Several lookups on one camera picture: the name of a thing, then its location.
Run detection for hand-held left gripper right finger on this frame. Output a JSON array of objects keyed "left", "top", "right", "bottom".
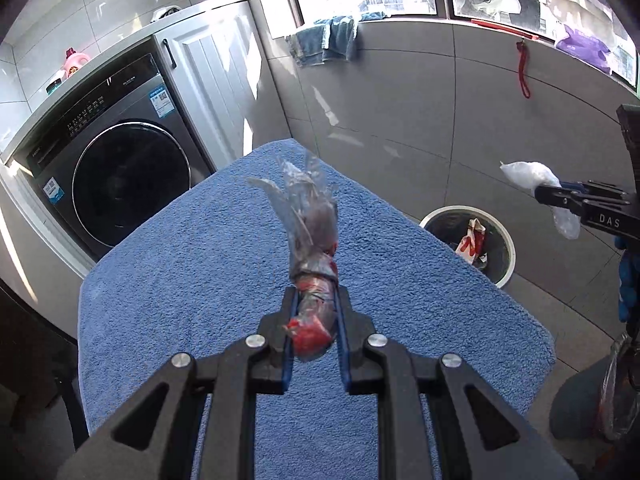
[{"left": 334, "top": 285, "right": 581, "bottom": 480}]

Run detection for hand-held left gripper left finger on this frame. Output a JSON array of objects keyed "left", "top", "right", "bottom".
[{"left": 57, "top": 287, "right": 301, "bottom": 480}]

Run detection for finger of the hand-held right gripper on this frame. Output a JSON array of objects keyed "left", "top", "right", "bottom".
[
  {"left": 559, "top": 180, "right": 629, "bottom": 201},
  {"left": 533, "top": 184, "right": 582, "bottom": 210}
]

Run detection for white plastic bag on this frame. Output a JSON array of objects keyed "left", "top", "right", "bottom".
[{"left": 500, "top": 160, "right": 581, "bottom": 241}]

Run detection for white bin with black liner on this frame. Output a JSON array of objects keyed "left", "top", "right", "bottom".
[{"left": 419, "top": 205, "right": 516, "bottom": 289}]

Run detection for red and white wrapper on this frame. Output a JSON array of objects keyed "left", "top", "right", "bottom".
[{"left": 454, "top": 218, "right": 487, "bottom": 263}]

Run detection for clear plastic wrapper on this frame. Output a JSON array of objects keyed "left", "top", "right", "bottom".
[{"left": 247, "top": 152, "right": 341, "bottom": 363}]

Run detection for person's right hand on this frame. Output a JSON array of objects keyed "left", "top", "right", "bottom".
[{"left": 615, "top": 235, "right": 640, "bottom": 324}]

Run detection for blue terry towel mat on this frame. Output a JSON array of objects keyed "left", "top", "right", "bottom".
[{"left": 77, "top": 139, "right": 557, "bottom": 480}]

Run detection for clear plastic bag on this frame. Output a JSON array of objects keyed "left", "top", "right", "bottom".
[{"left": 597, "top": 332, "right": 640, "bottom": 443}]

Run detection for red flat object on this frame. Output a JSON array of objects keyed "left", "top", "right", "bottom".
[{"left": 471, "top": 18, "right": 539, "bottom": 39}]

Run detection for grey washing machine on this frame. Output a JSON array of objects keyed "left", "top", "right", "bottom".
[{"left": 5, "top": 40, "right": 216, "bottom": 263}]

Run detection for white cabinet door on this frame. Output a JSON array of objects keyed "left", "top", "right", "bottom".
[{"left": 152, "top": 0, "right": 263, "bottom": 171}]

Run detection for blue jeans on sill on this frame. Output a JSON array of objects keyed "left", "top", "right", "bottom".
[{"left": 286, "top": 17, "right": 359, "bottom": 68}]

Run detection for pink detergent bottle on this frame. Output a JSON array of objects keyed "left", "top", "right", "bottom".
[{"left": 62, "top": 48, "right": 84, "bottom": 78}]

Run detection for red cord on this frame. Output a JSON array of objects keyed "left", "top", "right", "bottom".
[{"left": 516, "top": 40, "right": 532, "bottom": 100}]

